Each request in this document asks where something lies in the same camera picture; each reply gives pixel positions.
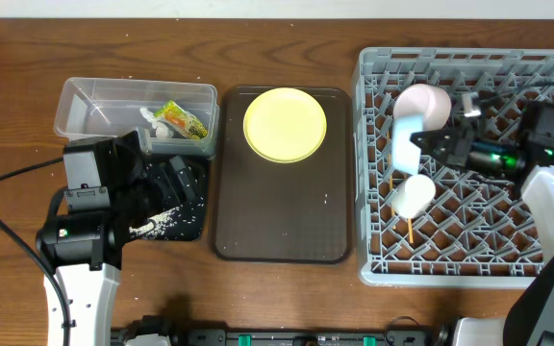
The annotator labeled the brown serving tray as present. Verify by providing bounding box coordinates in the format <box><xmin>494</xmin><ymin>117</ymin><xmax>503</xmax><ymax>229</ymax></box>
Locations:
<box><xmin>210</xmin><ymin>86</ymin><xmax>354</xmax><ymax>264</ymax></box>

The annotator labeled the green orange snack wrapper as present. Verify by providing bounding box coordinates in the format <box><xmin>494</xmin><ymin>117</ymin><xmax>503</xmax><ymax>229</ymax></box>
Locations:
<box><xmin>155</xmin><ymin>100</ymin><xmax>209</xmax><ymax>139</ymax></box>

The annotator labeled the pile of rice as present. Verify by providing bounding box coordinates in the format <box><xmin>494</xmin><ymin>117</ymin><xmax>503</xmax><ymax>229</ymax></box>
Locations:
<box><xmin>129</xmin><ymin>197</ymin><xmax>206</xmax><ymax>241</ymax></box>

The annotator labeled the white bowl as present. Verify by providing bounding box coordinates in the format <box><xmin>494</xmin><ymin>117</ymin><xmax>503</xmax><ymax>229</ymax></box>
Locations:
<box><xmin>392</xmin><ymin>84</ymin><xmax>452</xmax><ymax>131</ymax></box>

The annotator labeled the white tissue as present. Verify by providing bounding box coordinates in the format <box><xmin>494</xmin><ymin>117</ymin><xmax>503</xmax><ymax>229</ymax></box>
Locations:
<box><xmin>139</xmin><ymin>108</ymin><xmax>174</xmax><ymax>139</ymax></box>

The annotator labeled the cream white cup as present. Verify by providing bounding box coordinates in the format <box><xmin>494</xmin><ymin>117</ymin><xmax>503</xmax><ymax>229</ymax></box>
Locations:
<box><xmin>390</xmin><ymin>174</ymin><xmax>436</xmax><ymax>219</ymax></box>

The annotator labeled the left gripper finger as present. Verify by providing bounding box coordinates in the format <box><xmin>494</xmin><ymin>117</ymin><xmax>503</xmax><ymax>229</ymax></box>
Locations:
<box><xmin>155</xmin><ymin>162</ymin><xmax>181</xmax><ymax>210</ymax></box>
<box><xmin>169</xmin><ymin>156</ymin><xmax>199</xmax><ymax>202</ymax></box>

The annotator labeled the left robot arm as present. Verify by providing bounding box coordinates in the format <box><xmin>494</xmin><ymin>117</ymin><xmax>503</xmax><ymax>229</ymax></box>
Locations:
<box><xmin>36</xmin><ymin>133</ymin><xmax>209</xmax><ymax>345</ymax></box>

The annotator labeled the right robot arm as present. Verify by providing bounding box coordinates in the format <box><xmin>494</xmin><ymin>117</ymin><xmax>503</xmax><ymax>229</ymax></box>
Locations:
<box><xmin>410</xmin><ymin>102</ymin><xmax>554</xmax><ymax>346</ymax></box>

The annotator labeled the light blue bowl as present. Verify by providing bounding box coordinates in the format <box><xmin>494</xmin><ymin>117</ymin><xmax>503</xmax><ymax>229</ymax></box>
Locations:
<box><xmin>391</xmin><ymin>115</ymin><xmax>423</xmax><ymax>175</ymax></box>

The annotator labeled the clear plastic bin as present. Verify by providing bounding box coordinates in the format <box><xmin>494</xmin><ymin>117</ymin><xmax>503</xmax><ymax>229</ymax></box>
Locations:
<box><xmin>54</xmin><ymin>77</ymin><xmax>219</xmax><ymax>159</ymax></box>

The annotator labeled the yellow plate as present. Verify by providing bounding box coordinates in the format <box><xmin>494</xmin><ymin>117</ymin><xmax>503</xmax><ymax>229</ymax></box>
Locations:
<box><xmin>242</xmin><ymin>87</ymin><xmax>327</xmax><ymax>163</ymax></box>

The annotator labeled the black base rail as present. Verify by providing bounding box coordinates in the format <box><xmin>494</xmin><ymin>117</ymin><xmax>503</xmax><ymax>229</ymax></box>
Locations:
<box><xmin>109</xmin><ymin>315</ymin><xmax>455</xmax><ymax>346</ymax></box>

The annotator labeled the black waste tray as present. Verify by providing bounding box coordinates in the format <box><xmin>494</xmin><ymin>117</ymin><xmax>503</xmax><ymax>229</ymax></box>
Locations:
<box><xmin>130</xmin><ymin>155</ymin><xmax>209</xmax><ymax>241</ymax></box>

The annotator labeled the grey dishwasher rack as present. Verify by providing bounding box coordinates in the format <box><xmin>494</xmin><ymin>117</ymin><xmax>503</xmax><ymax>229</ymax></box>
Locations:
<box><xmin>352</xmin><ymin>47</ymin><xmax>554</xmax><ymax>289</ymax></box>

